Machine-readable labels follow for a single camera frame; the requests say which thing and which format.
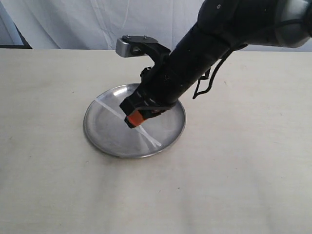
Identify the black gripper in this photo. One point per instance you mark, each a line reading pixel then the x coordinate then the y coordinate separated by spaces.
pixel 158 91

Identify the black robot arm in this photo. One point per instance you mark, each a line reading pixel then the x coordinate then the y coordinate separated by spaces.
pixel 222 27

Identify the round silver metal plate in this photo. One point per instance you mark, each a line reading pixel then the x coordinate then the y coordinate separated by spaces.
pixel 112 135

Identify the white backdrop cloth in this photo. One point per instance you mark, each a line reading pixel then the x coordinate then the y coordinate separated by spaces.
pixel 97 24

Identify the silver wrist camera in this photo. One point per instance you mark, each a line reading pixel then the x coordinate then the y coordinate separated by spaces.
pixel 125 45

